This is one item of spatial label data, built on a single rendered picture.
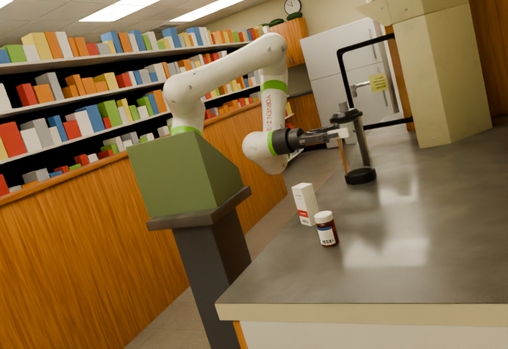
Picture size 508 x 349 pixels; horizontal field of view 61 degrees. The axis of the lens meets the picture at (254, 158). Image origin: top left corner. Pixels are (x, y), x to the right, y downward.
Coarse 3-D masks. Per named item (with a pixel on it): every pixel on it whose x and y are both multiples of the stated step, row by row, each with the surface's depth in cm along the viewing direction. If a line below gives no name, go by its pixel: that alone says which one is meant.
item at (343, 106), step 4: (340, 104) 139; (344, 104) 139; (340, 108) 140; (344, 108) 139; (352, 108) 141; (336, 112) 143; (340, 112) 140; (344, 112) 137; (348, 112) 137; (352, 112) 137; (356, 112) 138; (332, 116) 141; (336, 116) 138; (340, 116) 137; (344, 116) 137
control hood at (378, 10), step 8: (376, 0) 156; (384, 0) 154; (360, 8) 159; (368, 8) 157; (376, 8) 156; (384, 8) 155; (368, 16) 158; (376, 16) 157; (384, 16) 156; (384, 24) 157
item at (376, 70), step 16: (368, 48) 193; (384, 48) 189; (352, 64) 199; (368, 64) 195; (384, 64) 191; (400, 64) 187; (352, 80) 201; (368, 80) 197; (384, 80) 193; (400, 80) 189; (368, 96) 199; (384, 96) 195; (400, 96) 191; (368, 112) 201; (384, 112) 197; (400, 112) 193
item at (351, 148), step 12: (348, 120) 136; (360, 120) 138; (360, 132) 138; (348, 144) 138; (360, 144) 138; (348, 156) 140; (360, 156) 139; (348, 168) 141; (360, 168) 139; (372, 168) 141
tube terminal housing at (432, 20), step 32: (416, 0) 150; (448, 0) 153; (416, 32) 153; (448, 32) 154; (416, 64) 156; (448, 64) 155; (480, 64) 159; (416, 96) 159; (448, 96) 156; (480, 96) 160; (416, 128) 162; (448, 128) 157; (480, 128) 161
